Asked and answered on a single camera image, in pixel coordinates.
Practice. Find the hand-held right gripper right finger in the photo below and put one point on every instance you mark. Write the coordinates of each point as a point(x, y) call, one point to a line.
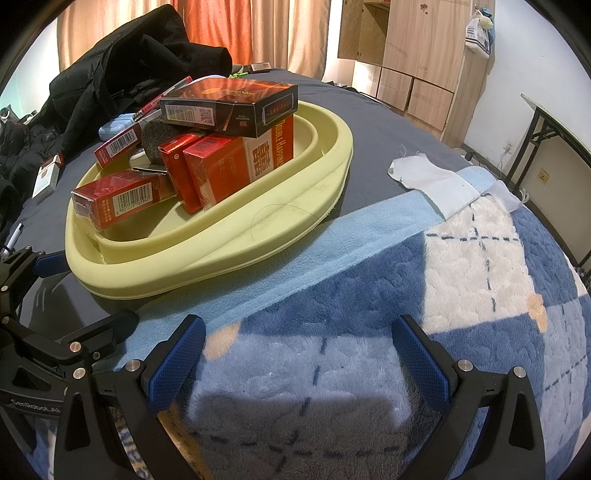
point(422, 364)

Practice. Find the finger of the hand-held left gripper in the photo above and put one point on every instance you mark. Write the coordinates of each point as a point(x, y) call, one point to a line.
point(48, 264)
point(101, 332)

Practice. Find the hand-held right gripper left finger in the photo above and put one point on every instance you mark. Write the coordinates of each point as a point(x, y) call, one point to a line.
point(178, 364)

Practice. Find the dark speckled sponge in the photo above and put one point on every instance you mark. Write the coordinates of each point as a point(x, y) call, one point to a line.
point(157, 136)

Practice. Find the pale yellow plastic basin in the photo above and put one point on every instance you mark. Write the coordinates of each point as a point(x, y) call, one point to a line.
point(277, 221)

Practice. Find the red and white cigarette pack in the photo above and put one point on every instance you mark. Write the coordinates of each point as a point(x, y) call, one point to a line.
point(210, 168)

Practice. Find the large red and white carton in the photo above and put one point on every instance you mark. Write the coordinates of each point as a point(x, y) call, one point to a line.
point(263, 157)

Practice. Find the dark cigarette carton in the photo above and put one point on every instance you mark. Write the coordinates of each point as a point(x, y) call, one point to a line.
point(221, 92)

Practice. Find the black and silver pen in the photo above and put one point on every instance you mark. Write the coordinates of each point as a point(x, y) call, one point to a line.
point(14, 235)

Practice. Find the blue plaid fleece blanket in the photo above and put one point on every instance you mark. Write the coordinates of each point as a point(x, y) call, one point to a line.
point(369, 277)

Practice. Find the light blue small case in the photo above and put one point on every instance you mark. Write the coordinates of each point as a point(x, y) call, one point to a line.
point(115, 125)

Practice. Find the white cloth tag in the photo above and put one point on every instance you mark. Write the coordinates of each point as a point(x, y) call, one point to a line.
point(429, 180)

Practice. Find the black jacket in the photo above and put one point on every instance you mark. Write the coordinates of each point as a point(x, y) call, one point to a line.
point(115, 55)

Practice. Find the grey bed sheet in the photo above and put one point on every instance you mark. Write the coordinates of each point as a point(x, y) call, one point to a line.
point(369, 120)

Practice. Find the beige curtain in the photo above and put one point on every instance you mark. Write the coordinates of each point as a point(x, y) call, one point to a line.
point(120, 18)
point(291, 32)

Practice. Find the green plastic item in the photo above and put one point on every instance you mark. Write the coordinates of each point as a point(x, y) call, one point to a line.
point(238, 72)

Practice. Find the black-framed folding table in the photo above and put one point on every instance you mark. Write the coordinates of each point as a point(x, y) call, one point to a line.
point(568, 121)

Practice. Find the small flat dark box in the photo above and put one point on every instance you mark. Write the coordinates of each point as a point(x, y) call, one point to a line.
point(261, 67)

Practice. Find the orange curtain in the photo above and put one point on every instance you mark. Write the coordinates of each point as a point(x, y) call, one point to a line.
point(219, 27)

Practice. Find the wooden wardrobe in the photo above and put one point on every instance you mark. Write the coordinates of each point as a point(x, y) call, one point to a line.
point(415, 37)

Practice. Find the white hanging bag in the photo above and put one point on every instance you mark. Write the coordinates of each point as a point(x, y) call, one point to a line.
point(478, 34)

